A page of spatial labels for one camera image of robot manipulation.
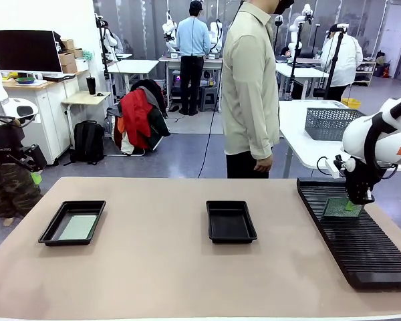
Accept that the black computer monitor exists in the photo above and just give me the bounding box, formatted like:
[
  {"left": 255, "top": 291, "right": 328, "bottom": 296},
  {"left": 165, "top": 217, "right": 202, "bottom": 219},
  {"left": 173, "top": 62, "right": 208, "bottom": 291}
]
[{"left": 0, "top": 29, "right": 63, "bottom": 74}]

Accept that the white storage shelf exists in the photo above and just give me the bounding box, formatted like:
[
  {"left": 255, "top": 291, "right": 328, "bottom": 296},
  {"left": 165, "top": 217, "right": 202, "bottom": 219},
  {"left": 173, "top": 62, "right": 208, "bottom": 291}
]
[{"left": 356, "top": 60, "right": 377, "bottom": 87}]

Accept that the black tumbler with straw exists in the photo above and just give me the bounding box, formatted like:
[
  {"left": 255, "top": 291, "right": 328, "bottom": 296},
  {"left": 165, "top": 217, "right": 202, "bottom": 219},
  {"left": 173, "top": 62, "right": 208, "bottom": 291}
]
[{"left": 86, "top": 73, "right": 98, "bottom": 96}]

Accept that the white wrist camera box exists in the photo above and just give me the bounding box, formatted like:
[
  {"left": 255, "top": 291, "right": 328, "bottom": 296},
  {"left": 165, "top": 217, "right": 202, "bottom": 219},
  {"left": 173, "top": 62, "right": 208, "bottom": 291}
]
[{"left": 323, "top": 156, "right": 342, "bottom": 179}]

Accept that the yellow bin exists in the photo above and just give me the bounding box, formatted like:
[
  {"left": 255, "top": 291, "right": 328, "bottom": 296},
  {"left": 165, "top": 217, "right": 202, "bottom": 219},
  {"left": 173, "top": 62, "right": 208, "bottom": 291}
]
[{"left": 340, "top": 98, "right": 362, "bottom": 110}]

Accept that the person in blue shirt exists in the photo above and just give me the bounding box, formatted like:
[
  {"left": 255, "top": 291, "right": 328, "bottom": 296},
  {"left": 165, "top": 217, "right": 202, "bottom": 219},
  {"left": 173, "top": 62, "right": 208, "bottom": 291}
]
[{"left": 175, "top": 0, "right": 212, "bottom": 116}]

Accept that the man's right forearm beige sleeve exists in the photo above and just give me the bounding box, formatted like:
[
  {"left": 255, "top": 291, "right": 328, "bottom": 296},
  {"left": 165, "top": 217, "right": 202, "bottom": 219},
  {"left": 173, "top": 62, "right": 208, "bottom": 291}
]
[{"left": 245, "top": 112, "right": 275, "bottom": 162}]

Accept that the black camera tripod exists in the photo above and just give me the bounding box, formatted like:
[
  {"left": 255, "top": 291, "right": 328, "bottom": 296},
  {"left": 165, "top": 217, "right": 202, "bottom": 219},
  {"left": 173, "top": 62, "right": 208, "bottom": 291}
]
[
  {"left": 323, "top": 25, "right": 350, "bottom": 100},
  {"left": 94, "top": 12, "right": 114, "bottom": 98},
  {"left": 285, "top": 21, "right": 303, "bottom": 100}
]

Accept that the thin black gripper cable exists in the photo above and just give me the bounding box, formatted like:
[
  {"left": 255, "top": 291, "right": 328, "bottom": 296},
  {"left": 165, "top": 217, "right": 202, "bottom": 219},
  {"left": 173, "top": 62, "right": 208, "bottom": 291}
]
[{"left": 316, "top": 155, "right": 336, "bottom": 177}]

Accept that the man in beige shirt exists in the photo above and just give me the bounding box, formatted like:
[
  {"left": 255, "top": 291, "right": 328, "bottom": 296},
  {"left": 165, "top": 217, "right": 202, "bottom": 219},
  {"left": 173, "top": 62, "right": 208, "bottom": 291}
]
[{"left": 221, "top": 0, "right": 295, "bottom": 180}]

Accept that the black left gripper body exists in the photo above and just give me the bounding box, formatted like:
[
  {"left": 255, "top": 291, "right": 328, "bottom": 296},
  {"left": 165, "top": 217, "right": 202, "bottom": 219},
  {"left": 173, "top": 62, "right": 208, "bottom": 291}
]
[{"left": 0, "top": 114, "right": 25, "bottom": 165}]

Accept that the white background table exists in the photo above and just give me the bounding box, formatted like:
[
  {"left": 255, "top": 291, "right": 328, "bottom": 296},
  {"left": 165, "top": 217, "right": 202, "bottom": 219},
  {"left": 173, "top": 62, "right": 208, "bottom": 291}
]
[
  {"left": 106, "top": 59, "right": 160, "bottom": 98},
  {"left": 275, "top": 62, "right": 329, "bottom": 100}
]

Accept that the grey workbench desk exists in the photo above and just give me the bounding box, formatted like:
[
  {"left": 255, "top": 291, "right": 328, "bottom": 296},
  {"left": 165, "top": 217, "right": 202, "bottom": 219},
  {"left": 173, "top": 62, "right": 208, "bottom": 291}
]
[{"left": 158, "top": 55, "right": 223, "bottom": 108}]

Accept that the black jacket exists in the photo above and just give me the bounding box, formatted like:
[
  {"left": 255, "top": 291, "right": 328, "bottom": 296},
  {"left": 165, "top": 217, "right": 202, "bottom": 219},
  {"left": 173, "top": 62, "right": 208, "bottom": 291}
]
[{"left": 129, "top": 79, "right": 172, "bottom": 143}]

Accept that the black floor cable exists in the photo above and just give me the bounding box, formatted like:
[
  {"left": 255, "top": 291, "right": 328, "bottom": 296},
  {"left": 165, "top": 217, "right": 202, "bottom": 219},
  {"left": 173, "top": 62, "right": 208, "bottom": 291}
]
[{"left": 196, "top": 110, "right": 221, "bottom": 179}]

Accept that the large white table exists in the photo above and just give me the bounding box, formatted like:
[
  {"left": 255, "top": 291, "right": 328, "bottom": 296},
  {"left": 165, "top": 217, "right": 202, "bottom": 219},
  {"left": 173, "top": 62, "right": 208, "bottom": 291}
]
[{"left": 277, "top": 99, "right": 401, "bottom": 172}]

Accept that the small wooden side table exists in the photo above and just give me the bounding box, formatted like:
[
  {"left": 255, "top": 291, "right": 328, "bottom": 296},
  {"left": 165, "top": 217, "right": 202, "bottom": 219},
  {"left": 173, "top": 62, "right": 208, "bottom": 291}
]
[{"left": 61, "top": 91, "right": 112, "bottom": 148}]

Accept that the grey plastic basket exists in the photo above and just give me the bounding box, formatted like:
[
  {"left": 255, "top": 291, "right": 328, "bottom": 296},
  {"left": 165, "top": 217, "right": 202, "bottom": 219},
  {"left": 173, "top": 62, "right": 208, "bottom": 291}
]
[{"left": 303, "top": 107, "right": 367, "bottom": 142}]

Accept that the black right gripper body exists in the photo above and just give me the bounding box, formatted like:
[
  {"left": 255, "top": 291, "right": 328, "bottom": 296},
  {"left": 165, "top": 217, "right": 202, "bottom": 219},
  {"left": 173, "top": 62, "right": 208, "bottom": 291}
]
[{"left": 333, "top": 155, "right": 389, "bottom": 206}]

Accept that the black backpack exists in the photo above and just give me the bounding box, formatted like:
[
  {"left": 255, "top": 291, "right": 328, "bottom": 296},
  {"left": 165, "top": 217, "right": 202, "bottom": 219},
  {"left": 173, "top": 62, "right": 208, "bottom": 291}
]
[{"left": 63, "top": 120, "right": 106, "bottom": 167}]

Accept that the black ESD tray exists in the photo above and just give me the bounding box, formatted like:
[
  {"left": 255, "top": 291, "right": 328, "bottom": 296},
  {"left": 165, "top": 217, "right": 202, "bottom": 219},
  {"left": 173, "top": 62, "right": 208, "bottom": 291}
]
[
  {"left": 205, "top": 200, "right": 258, "bottom": 245},
  {"left": 37, "top": 200, "right": 107, "bottom": 247}
]

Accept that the black slotted board rack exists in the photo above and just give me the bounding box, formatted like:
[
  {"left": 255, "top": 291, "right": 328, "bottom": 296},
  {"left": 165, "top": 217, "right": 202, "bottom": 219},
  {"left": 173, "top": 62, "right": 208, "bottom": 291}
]
[{"left": 295, "top": 177, "right": 401, "bottom": 290}]

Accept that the black corrugated cable conduit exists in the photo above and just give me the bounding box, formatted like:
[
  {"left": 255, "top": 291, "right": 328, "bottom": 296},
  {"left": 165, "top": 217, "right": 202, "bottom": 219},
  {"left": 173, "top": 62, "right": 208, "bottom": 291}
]
[{"left": 364, "top": 94, "right": 401, "bottom": 165}]

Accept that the red jacket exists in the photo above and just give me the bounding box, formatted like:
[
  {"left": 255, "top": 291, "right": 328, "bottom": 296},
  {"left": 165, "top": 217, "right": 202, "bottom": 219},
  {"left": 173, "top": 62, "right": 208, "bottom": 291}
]
[{"left": 119, "top": 89, "right": 154, "bottom": 150}]

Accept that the person in white top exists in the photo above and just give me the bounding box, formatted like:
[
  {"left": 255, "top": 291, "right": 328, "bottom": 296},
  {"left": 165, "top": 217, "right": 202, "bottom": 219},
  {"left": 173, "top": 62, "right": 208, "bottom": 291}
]
[{"left": 319, "top": 22, "right": 364, "bottom": 102}]

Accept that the white cabinet with wood top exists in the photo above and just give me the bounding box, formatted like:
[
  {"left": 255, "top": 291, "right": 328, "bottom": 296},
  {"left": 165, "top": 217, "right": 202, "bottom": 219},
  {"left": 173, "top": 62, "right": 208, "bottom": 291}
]
[{"left": 2, "top": 70, "right": 82, "bottom": 166}]

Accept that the man's right hand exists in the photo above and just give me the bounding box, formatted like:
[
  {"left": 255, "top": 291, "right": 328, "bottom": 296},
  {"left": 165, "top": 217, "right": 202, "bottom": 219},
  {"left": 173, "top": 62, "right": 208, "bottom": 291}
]
[{"left": 253, "top": 156, "right": 275, "bottom": 174}]

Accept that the grey stool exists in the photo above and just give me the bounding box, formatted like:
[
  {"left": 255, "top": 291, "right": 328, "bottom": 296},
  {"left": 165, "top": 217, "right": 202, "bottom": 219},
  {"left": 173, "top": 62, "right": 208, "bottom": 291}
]
[{"left": 198, "top": 86, "right": 218, "bottom": 112}]

